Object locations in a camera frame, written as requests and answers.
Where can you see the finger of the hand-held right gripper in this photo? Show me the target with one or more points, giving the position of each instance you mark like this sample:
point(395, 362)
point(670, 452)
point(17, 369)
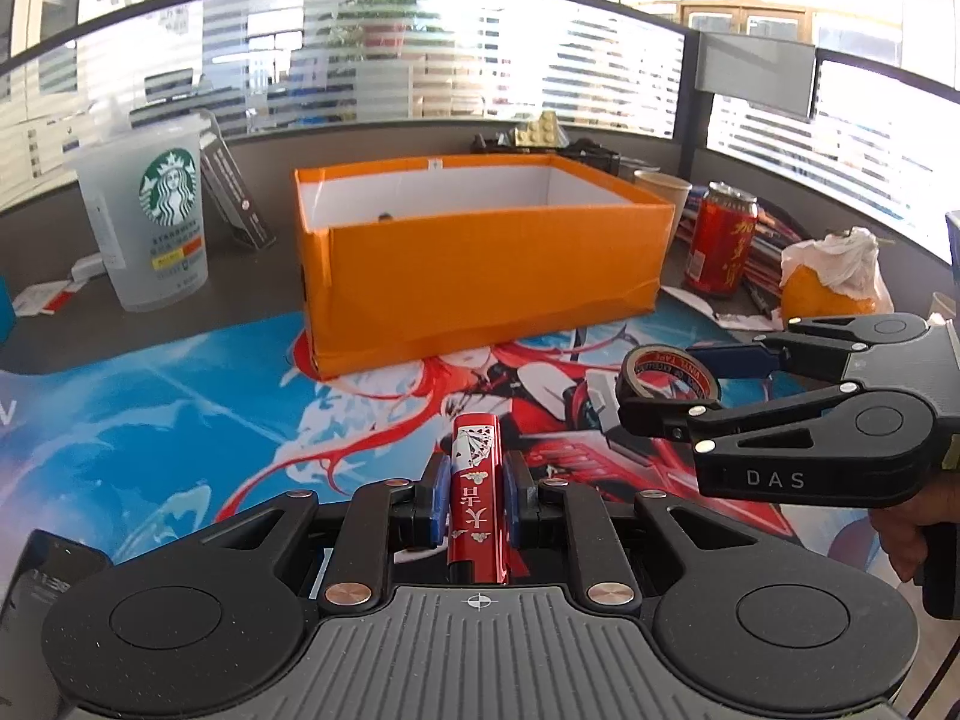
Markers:
point(667, 416)
point(735, 360)

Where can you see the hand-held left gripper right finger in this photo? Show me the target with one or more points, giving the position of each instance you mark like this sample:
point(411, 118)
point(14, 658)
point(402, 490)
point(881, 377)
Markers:
point(517, 499)

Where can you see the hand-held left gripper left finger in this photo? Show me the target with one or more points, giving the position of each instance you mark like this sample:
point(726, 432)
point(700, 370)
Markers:
point(439, 499)

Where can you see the black tape roll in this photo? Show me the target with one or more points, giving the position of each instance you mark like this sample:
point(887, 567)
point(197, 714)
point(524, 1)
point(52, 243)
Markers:
point(679, 384)

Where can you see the red playing card box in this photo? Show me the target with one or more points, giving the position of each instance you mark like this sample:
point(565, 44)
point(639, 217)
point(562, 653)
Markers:
point(480, 502)

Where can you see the orange cardboard box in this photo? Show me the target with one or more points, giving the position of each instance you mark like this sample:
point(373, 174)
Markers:
point(487, 277)

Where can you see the person's right hand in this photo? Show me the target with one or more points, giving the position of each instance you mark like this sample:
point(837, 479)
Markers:
point(907, 532)

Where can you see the orange bag with tissue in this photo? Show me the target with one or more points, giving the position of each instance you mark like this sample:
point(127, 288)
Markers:
point(806, 292)

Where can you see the red drink can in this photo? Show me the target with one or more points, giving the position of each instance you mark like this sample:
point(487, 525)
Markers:
point(720, 247)

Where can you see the white crumpled tissue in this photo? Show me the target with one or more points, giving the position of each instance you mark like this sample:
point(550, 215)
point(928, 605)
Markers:
point(847, 262)

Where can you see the beige paper cup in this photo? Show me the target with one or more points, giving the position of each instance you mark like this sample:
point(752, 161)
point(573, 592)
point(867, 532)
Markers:
point(664, 191)

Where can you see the black mesh desk organizer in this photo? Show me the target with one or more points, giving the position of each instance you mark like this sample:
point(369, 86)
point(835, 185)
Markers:
point(596, 157)

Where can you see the printed desk mat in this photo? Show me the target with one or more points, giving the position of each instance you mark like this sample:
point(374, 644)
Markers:
point(187, 427)

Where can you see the grey computer monitor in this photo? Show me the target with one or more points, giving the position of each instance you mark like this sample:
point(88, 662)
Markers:
point(754, 75)

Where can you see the yellow pill blister pack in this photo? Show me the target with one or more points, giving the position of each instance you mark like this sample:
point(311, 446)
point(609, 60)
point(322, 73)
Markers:
point(538, 131)

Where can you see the wooden framed glass doors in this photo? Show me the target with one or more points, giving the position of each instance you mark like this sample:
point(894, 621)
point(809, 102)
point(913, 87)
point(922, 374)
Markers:
point(750, 19)

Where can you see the plastic cup with green logo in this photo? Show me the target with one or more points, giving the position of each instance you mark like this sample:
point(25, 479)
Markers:
point(142, 240)

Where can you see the black box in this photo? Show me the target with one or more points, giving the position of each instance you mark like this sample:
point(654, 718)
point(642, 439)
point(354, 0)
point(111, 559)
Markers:
point(45, 577)

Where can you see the striped frosted glass partition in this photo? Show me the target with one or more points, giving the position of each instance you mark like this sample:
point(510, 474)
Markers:
point(450, 52)

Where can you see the small white box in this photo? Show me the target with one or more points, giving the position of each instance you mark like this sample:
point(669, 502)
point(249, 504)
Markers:
point(86, 266)

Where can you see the white paper slip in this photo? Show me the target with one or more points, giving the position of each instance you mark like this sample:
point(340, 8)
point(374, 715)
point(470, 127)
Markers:
point(37, 296)

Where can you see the blue object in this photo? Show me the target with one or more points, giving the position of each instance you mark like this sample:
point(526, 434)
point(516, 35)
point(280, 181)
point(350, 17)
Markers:
point(6, 307)

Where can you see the green potted plant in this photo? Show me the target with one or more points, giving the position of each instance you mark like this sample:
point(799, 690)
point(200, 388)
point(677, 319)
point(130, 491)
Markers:
point(397, 7)

